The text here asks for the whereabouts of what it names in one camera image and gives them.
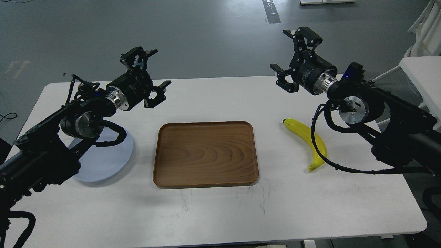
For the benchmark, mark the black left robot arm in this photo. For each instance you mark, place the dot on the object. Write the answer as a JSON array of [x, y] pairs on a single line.
[[49, 152]]

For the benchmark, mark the white side table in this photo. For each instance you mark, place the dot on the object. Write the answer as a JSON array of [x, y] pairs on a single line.
[[425, 74]]

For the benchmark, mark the yellow banana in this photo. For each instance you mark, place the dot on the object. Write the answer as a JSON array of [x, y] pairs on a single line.
[[315, 142]]

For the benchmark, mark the white chair frame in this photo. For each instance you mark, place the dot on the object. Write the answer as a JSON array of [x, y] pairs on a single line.
[[427, 30]]

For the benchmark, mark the light blue plate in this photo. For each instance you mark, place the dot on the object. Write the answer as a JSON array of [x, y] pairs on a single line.
[[100, 163]]

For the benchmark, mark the brown wooden tray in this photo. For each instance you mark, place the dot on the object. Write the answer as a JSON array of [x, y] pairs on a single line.
[[205, 154]]

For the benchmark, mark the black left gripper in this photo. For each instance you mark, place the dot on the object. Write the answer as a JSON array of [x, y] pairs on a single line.
[[136, 85]]

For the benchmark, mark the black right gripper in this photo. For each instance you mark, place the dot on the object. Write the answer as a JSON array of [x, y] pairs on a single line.
[[306, 66]]

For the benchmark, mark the white floor base plate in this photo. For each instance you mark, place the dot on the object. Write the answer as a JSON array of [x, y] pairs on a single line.
[[317, 2]]

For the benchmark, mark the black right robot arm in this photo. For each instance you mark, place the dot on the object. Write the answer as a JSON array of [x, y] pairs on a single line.
[[401, 134]]

